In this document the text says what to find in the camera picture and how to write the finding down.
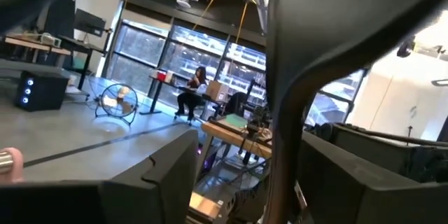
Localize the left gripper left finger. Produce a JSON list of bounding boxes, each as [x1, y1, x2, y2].
[[101, 129, 201, 224]]

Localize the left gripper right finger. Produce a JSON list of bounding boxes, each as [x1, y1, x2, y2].
[[297, 132, 411, 224]]

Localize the black monitor on arm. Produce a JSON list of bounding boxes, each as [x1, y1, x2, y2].
[[73, 8, 107, 39]]

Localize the wooden work table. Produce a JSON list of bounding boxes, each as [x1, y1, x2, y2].
[[201, 113, 273, 183]]

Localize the person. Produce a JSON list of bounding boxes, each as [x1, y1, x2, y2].
[[174, 65, 211, 124]]

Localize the black standing desk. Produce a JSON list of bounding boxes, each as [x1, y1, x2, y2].
[[139, 75, 211, 116]]

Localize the green mat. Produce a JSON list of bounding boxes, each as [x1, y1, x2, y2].
[[225, 113, 249, 130]]

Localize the cardboard box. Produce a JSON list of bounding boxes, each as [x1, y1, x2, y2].
[[205, 80, 231, 104]]

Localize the black office chair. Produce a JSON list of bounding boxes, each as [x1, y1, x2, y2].
[[223, 91, 250, 116]]

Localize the black floor fan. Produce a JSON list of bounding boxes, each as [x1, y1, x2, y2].
[[93, 83, 139, 127]]

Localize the black computer tower blue lights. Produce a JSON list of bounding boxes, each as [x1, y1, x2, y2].
[[14, 69, 71, 113]]

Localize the black ceiling spotlight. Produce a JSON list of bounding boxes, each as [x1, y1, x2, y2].
[[396, 36, 417, 59]]

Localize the pink metal box grater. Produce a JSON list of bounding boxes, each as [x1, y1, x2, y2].
[[0, 146, 25, 186]]

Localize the wooden desk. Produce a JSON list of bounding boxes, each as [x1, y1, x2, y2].
[[0, 34, 73, 69]]

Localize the black panel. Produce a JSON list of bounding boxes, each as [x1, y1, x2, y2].
[[43, 0, 77, 38]]

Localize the yellow ceiling cable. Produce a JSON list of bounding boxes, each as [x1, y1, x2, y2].
[[236, 0, 258, 45], [190, 0, 230, 32]]

